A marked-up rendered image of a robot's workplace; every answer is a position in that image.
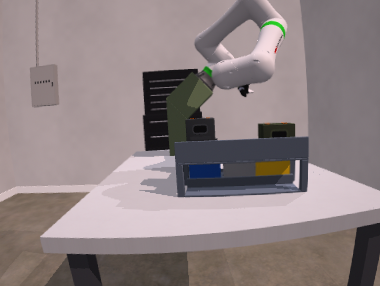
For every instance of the yellow open bin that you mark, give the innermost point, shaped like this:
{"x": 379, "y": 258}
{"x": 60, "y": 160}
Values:
{"x": 272, "y": 168}

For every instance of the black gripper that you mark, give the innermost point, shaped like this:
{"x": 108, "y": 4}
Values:
{"x": 245, "y": 90}

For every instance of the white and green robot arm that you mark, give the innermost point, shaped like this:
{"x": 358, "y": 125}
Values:
{"x": 250, "y": 69}

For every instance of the grey shelf rack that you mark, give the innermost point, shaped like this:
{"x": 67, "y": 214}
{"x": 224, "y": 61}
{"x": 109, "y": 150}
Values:
{"x": 241, "y": 151}

